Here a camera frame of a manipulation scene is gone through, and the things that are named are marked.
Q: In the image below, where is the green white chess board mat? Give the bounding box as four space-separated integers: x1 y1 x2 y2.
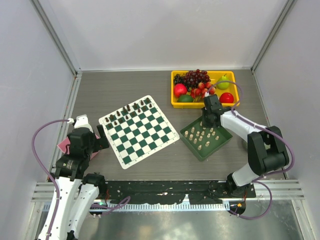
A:
98 95 180 170

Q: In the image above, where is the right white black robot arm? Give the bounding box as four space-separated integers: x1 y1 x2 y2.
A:
202 94 290 197

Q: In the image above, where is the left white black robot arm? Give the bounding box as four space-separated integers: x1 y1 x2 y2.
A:
38 123 109 240

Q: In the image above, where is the pink box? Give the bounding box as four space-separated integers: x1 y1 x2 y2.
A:
56 133 102 161

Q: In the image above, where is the red apple right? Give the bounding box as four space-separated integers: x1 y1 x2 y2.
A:
219 92 234 104

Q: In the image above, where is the red apple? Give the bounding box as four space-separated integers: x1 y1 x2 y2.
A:
219 92 234 104
173 83 188 98

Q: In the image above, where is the red cherry bunch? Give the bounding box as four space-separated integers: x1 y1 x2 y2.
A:
190 81 212 102

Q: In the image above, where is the dark green piece tray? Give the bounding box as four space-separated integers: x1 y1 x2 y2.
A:
179 116 233 162

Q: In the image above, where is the green pear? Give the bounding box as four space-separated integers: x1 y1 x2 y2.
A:
216 74 230 90

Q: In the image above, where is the green lime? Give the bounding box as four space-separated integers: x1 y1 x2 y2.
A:
177 94 194 103

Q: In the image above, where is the yellow plastic fruit tray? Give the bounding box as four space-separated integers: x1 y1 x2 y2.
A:
170 69 240 109

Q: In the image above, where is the dark purple grape bunch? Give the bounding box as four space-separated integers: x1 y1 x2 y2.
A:
180 69 211 88

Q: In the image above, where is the red apple left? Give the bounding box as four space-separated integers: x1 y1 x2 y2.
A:
173 83 188 98

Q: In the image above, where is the green netted melon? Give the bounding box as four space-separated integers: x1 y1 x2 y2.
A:
241 140 248 151

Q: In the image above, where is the black grape bunch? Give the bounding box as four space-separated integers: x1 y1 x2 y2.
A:
173 74 185 85

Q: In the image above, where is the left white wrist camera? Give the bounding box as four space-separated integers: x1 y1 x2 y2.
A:
67 114 93 132

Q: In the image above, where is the white slotted cable duct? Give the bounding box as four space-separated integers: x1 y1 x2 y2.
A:
43 201 231 213

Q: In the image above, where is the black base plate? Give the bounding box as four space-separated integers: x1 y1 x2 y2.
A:
97 180 256 205

